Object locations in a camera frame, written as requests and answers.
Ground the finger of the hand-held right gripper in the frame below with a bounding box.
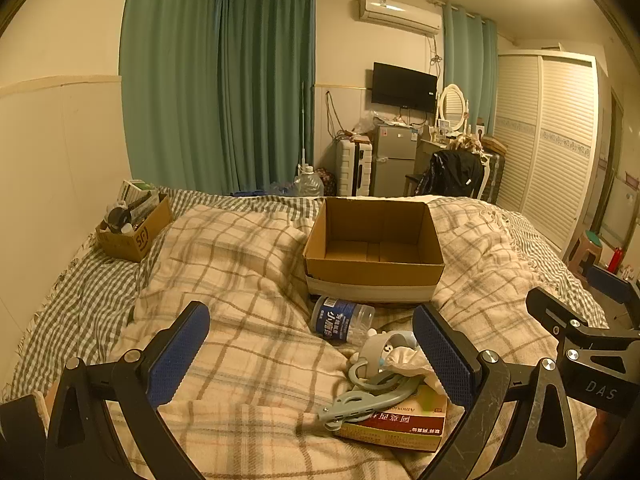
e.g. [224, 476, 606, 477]
[526, 287, 592, 346]
[587, 265, 640, 318]

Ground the black wall television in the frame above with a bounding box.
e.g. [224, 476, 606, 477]
[371, 62, 439, 114]

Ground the clear plastic water bottle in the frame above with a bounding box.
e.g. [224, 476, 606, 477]
[311, 296, 376, 346]

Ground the dark brown suitcase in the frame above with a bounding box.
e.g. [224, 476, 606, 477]
[481, 135, 509, 203]

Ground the small silver fridge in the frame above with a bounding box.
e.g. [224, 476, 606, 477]
[372, 124, 422, 197]

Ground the wide teal curtain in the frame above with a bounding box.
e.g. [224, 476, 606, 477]
[120, 0, 318, 197]

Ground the narrow teal curtain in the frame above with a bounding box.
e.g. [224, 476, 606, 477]
[442, 6, 499, 136]

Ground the chair with black jacket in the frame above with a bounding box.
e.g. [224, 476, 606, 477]
[416, 149, 489, 199]

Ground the beige plaid blanket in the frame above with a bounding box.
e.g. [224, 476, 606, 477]
[97, 194, 612, 480]

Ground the dressing table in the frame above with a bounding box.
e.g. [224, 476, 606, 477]
[417, 136, 453, 182]

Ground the red and white medicine box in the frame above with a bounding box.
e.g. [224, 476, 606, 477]
[339, 384, 449, 454]

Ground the small cardboard box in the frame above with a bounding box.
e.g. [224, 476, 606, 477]
[95, 192, 174, 263]

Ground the white mop pole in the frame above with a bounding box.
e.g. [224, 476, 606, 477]
[299, 80, 308, 167]

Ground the white ribbed suitcase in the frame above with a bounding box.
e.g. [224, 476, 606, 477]
[335, 138, 374, 197]

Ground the white louvred wardrobe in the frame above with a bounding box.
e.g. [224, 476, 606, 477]
[492, 50, 609, 262]

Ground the grey plastic hanger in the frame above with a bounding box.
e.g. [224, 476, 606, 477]
[317, 332, 420, 433]

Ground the plastic stool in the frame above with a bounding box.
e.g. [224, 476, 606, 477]
[565, 230, 602, 277]

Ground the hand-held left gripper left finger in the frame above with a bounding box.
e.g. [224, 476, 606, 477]
[45, 301, 211, 480]

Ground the black round container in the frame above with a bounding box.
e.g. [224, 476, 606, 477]
[106, 205, 132, 234]

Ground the oval white vanity mirror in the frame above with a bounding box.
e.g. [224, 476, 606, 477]
[437, 84, 469, 132]

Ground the white air conditioner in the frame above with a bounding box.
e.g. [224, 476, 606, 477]
[356, 0, 444, 37]

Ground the green and white carton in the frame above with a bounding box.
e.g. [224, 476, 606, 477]
[118, 179, 159, 212]

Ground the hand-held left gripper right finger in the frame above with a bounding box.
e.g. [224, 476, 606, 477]
[412, 302, 581, 480]

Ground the large cardboard box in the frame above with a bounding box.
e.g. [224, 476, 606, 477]
[303, 196, 446, 307]

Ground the large clear water jug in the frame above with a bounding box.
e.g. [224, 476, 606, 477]
[293, 164, 325, 197]

